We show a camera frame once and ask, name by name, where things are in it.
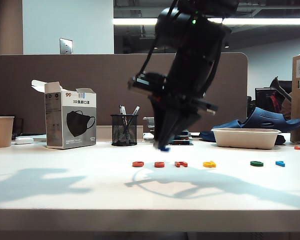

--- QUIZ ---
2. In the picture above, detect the person in brown shirt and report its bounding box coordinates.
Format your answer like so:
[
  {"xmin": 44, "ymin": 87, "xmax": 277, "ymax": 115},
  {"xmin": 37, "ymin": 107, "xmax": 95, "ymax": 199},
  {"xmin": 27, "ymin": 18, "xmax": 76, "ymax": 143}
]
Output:
[{"xmin": 269, "ymin": 92, "xmax": 293, "ymax": 120}]

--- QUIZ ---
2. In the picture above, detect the silver wall switch plate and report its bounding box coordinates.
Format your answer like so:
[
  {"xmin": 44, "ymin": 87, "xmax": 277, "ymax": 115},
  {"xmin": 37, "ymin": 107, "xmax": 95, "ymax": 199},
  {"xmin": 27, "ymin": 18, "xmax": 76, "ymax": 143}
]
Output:
[{"xmin": 59, "ymin": 37, "xmax": 74, "ymax": 55}]

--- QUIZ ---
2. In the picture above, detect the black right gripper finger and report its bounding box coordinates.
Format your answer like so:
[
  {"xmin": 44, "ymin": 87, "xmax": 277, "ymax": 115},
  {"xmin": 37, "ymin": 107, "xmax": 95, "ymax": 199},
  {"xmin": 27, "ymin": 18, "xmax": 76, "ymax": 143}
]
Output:
[
  {"xmin": 162, "ymin": 110, "xmax": 201, "ymax": 149},
  {"xmin": 149, "ymin": 97, "xmax": 170, "ymax": 149}
]

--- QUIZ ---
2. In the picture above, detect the black computer monitor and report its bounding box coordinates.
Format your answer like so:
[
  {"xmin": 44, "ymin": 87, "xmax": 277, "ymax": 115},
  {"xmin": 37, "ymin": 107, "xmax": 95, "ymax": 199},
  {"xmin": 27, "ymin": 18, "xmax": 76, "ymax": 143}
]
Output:
[{"xmin": 255, "ymin": 87, "xmax": 273, "ymax": 113}]

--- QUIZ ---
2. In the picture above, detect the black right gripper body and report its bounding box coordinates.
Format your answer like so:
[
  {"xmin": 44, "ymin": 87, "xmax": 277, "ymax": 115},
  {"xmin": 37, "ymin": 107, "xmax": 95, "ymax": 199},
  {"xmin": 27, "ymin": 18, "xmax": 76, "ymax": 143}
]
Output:
[{"xmin": 149, "ymin": 53, "xmax": 217, "ymax": 118}]

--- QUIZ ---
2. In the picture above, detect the black mesh pen holder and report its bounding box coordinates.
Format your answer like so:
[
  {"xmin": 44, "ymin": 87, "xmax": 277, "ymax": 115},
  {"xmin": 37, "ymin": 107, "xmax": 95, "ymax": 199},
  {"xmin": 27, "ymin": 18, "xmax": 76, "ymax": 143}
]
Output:
[{"xmin": 110, "ymin": 114, "xmax": 138, "ymax": 147}]

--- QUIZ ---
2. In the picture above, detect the grey angled metal bracket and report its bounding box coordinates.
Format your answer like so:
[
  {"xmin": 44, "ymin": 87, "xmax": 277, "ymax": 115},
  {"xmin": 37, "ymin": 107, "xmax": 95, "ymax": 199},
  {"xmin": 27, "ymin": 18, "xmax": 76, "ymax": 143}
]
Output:
[{"xmin": 269, "ymin": 75, "xmax": 293, "ymax": 102}]

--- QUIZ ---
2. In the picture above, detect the white earbud case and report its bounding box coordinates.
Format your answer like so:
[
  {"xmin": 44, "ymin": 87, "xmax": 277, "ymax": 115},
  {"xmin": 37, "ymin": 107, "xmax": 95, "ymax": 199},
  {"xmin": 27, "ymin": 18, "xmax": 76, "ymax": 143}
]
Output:
[{"xmin": 14, "ymin": 136, "xmax": 34, "ymax": 145}]

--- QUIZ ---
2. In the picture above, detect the beige pulp food tray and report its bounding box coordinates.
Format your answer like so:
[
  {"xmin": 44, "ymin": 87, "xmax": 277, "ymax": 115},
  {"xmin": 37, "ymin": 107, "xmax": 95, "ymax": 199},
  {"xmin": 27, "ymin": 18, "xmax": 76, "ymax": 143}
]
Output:
[{"xmin": 211, "ymin": 127, "xmax": 282, "ymax": 150}]

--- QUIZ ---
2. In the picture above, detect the grey white face mask box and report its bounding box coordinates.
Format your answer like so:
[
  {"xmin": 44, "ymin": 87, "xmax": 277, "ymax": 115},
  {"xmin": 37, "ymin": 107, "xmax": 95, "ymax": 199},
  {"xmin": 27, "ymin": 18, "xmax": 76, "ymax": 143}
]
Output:
[{"xmin": 30, "ymin": 79, "xmax": 97, "ymax": 150}]

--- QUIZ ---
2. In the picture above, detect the brown fabric desk partition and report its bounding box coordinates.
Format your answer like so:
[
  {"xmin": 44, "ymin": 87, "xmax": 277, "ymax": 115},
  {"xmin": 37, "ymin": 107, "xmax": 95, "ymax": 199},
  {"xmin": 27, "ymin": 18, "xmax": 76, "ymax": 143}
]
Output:
[{"xmin": 0, "ymin": 52, "xmax": 249, "ymax": 137}]

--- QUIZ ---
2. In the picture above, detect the brown paper cup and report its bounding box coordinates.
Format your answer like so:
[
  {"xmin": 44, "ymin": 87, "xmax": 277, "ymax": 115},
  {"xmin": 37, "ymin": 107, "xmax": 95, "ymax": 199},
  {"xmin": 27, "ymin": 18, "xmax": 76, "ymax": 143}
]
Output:
[{"xmin": 0, "ymin": 115, "xmax": 15, "ymax": 148}]

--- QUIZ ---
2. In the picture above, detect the beige round column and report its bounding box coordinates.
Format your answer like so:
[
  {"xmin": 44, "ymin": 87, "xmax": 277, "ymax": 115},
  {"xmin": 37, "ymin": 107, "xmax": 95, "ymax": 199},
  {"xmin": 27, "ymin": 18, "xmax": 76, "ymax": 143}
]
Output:
[{"xmin": 0, "ymin": 0, "xmax": 24, "ymax": 55}]

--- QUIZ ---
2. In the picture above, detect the silver black pen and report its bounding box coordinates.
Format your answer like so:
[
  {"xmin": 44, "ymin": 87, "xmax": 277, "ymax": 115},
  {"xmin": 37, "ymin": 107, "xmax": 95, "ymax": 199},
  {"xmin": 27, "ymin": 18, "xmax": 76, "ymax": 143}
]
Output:
[
  {"xmin": 125, "ymin": 105, "xmax": 140, "ymax": 131},
  {"xmin": 118, "ymin": 105, "xmax": 128, "ymax": 131}
]

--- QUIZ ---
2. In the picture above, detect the black bar wrist camera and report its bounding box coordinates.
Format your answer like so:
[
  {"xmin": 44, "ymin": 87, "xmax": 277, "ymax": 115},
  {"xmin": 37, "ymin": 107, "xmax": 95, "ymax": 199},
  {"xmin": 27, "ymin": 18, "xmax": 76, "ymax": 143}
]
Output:
[{"xmin": 127, "ymin": 71, "xmax": 219, "ymax": 116}]

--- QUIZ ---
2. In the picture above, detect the navy blue rubber slipper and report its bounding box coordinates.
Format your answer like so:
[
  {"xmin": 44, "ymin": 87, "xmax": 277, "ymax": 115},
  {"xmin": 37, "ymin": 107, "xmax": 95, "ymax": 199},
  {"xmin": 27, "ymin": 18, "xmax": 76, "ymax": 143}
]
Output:
[
  {"xmin": 241, "ymin": 106, "xmax": 300, "ymax": 133},
  {"xmin": 199, "ymin": 119, "xmax": 243, "ymax": 143}
]

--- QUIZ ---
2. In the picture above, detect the black camera cable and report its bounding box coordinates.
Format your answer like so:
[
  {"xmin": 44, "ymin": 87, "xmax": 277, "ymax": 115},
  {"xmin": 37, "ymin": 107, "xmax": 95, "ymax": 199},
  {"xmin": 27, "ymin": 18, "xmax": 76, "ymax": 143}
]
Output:
[{"xmin": 137, "ymin": 0, "xmax": 178, "ymax": 77}]

